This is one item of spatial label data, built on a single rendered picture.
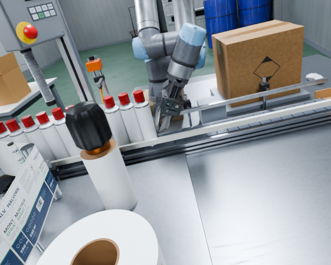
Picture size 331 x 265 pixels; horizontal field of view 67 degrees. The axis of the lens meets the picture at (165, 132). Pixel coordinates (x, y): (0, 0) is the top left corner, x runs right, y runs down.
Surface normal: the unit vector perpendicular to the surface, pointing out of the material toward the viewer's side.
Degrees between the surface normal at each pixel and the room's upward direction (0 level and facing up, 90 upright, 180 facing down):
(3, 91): 90
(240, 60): 90
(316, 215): 0
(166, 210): 0
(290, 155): 0
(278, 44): 90
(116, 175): 90
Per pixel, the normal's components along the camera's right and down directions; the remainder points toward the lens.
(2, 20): -0.50, 0.53
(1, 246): 0.98, -0.16
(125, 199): 0.70, 0.23
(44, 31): 0.84, 0.11
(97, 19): -0.11, 0.52
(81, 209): -0.21, -0.84
